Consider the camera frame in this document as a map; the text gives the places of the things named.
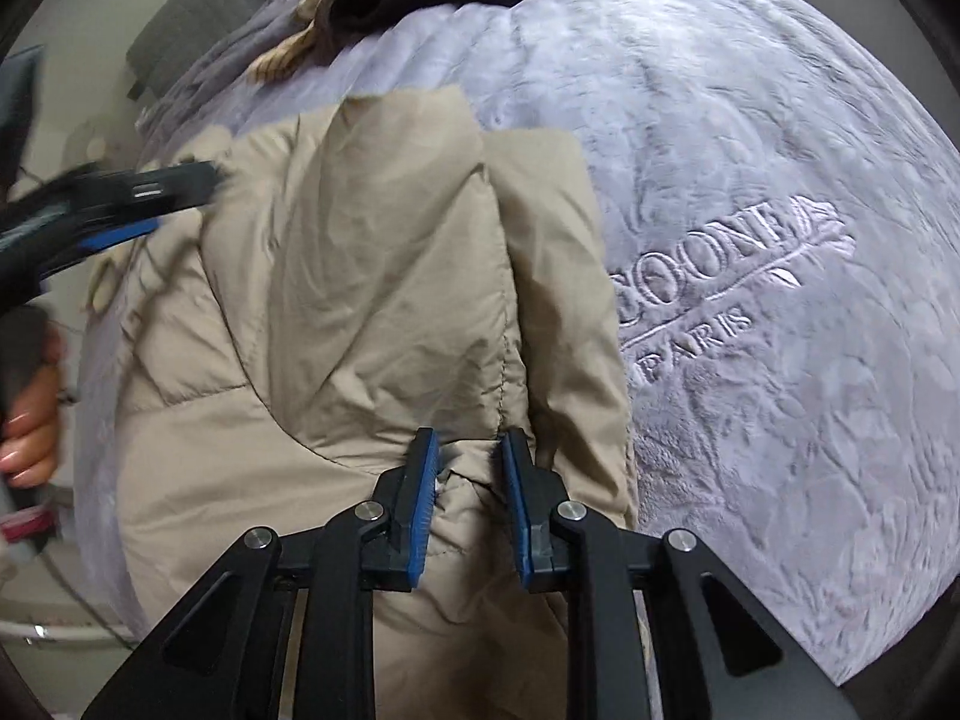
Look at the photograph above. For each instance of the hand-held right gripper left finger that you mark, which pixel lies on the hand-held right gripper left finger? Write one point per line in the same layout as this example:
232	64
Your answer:
421	495

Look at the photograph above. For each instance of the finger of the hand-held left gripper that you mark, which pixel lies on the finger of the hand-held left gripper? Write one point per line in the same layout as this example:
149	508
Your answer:
97	240
135	191

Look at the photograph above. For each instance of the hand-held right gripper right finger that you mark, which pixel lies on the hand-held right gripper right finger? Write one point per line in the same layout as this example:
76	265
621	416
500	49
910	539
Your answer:
517	495

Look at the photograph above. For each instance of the beige puffer coat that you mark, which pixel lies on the beige puffer coat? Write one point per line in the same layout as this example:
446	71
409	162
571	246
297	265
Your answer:
360	277

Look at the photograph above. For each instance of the person's left hand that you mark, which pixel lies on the person's left hand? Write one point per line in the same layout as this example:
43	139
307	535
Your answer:
34	427

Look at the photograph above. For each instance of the grey quilted headboard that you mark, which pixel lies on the grey quilted headboard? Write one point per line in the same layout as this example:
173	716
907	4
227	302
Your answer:
187	22

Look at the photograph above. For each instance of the beige striped garment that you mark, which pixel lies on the beige striped garment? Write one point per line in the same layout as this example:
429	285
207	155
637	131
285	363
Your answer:
281	56

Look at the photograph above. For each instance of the purple plush blanket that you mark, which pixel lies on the purple plush blanket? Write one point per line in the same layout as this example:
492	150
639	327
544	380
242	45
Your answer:
750	390

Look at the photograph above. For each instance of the pink object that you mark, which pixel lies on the pink object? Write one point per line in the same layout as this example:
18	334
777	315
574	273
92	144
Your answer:
26	526

